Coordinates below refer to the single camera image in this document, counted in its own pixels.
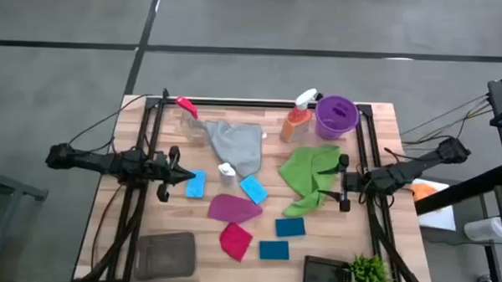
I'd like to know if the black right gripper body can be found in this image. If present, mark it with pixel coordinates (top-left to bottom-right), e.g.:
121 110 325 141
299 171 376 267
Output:
336 152 376 215

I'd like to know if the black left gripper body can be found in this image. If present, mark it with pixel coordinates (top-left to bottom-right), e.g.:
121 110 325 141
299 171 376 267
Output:
147 144 183 204

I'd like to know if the light blue sponge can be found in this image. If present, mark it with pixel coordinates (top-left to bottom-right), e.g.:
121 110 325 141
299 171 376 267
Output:
238 173 271 206
185 169 207 200

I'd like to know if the green microfibre cloth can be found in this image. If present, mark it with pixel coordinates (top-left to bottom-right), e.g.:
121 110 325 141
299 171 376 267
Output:
276 143 342 220

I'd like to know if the white plastic restorer bottle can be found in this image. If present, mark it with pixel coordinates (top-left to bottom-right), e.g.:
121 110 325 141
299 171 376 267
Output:
216 162 239 192

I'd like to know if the purple plastic bucket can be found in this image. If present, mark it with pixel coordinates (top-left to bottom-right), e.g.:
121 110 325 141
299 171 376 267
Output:
313 94 361 142

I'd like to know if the dark blue scrub sponge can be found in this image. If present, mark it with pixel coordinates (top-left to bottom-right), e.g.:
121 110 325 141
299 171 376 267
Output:
274 217 307 239
258 239 291 261

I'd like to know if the magenta cloth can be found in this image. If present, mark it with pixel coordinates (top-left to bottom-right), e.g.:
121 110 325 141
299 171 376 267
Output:
207 192 264 225

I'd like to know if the orange spray bottle white trigger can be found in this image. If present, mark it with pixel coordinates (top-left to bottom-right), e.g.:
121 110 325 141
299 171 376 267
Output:
279 87 319 145

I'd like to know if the grey cloth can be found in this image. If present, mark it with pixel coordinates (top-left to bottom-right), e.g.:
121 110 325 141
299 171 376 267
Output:
202 119 264 179

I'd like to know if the clear spray bottle red trigger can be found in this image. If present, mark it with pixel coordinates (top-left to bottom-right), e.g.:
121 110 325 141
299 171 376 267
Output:
173 95 214 148

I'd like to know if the grey translucent plastic bin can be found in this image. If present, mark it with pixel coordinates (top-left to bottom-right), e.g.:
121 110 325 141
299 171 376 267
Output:
132 230 197 282

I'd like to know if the red cloth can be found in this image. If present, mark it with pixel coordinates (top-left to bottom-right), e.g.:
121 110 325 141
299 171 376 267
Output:
218 221 255 264

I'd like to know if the orange object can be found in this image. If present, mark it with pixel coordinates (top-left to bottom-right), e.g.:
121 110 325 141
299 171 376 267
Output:
410 182 438 203

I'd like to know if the black mesh basket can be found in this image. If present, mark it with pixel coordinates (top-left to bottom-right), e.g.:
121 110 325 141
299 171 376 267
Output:
302 254 353 282

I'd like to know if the green artificial plant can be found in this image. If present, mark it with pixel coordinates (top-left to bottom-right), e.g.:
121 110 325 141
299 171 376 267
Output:
348 253 392 282

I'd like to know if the white board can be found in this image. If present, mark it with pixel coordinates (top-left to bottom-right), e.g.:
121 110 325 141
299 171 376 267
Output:
410 177 459 232

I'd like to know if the white paper roll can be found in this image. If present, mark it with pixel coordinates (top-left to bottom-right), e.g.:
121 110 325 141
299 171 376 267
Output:
464 214 502 243

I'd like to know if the grey metal table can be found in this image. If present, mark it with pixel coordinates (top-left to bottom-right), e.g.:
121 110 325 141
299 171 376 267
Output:
0 164 50 282

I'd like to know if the long black cable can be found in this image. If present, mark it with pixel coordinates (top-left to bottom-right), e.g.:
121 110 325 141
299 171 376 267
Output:
67 90 154 155

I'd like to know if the brown cable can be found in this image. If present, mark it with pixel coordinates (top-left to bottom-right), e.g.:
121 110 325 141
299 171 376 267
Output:
89 183 123 274

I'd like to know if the thin yellow cable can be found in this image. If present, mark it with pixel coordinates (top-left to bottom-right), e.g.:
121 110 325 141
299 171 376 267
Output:
401 102 494 150

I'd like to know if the black aluminium table frame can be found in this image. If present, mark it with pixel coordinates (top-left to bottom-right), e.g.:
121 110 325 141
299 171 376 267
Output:
78 85 442 282

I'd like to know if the thin black cable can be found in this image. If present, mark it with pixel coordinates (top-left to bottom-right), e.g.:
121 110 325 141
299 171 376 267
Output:
399 90 490 140

